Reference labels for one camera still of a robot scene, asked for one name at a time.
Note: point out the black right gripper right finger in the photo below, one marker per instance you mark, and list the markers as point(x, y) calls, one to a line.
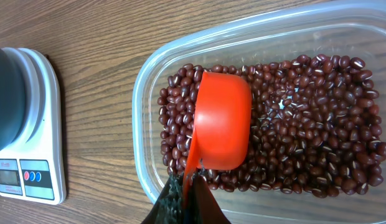
point(202, 206)

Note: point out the white digital kitchen scale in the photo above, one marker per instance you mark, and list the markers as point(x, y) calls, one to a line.
point(31, 167)

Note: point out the clear plastic container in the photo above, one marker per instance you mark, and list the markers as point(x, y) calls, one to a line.
point(353, 28)

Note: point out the blue bowl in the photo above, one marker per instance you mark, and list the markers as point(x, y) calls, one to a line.
point(12, 100)

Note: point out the red adzuki beans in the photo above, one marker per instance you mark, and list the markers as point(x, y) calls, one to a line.
point(315, 127)

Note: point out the red measuring scoop blue handle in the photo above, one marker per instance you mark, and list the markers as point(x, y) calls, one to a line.
point(221, 125)

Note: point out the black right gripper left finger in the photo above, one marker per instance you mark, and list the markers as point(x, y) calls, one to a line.
point(168, 207)

